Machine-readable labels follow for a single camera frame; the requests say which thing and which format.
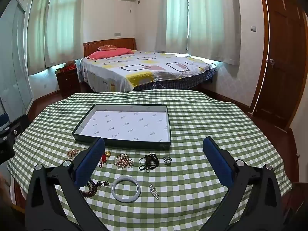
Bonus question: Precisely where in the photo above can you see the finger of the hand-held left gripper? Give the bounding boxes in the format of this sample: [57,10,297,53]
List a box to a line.
[7,115,30,139]
[0,114,10,131]

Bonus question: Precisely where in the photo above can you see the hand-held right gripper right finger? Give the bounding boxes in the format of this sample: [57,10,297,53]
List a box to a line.
[190,136,284,231]

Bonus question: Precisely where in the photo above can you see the gold pearl tassel brooch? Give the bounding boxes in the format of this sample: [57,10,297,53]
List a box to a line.
[67,148,83,160]

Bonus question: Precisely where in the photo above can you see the pink pillow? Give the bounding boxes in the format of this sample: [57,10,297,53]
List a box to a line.
[87,48,135,60]

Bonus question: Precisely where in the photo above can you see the dark red bead bracelet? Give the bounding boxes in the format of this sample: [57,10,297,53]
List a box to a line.
[80,179,110,198]

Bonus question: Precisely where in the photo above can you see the white sheer curtain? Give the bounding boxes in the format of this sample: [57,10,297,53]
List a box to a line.
[26,0,85,75]
[154,0,190,53]
[186,0,242,65]

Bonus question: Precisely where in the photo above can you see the silver rhinestone brooch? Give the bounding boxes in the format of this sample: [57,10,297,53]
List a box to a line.
[148,183,160,201]

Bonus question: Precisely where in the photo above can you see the gold flower brooch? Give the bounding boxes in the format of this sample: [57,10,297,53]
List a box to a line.
[115,153,134,168]

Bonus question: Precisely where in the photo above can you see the wooden headboard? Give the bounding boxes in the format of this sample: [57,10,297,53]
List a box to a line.
[83,38,137,57]

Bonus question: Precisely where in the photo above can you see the dark wooden nightstand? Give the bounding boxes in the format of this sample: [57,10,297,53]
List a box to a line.
[56,65,81,98]

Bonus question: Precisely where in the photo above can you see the red knot charm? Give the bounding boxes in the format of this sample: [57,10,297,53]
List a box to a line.
[99,150,112,169]

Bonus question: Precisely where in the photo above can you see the green checked tablecloth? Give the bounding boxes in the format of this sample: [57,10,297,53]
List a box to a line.
[7,89,293,231]

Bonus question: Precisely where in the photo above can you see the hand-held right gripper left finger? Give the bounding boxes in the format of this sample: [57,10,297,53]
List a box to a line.
[25,137,116,231]

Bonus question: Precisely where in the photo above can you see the bed with patterned cover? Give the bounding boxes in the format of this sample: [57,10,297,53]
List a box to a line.
[79,50,218,92]

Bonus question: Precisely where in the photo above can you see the pale wardrobe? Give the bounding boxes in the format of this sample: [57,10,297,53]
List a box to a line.
[0,0,34,126]

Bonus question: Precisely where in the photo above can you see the brown wooden door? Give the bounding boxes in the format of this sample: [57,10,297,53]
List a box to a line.
[248,0,308,133]

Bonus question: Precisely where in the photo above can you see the dark green paper-lined tray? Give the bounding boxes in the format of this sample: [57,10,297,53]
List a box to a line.
[72,103,172,150]

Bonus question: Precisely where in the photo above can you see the blue plaid bed cover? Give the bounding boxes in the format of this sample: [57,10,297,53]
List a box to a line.
[135,69,216,92]

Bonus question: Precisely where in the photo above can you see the white jade bangle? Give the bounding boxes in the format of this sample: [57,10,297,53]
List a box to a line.
[111,177,141,203]

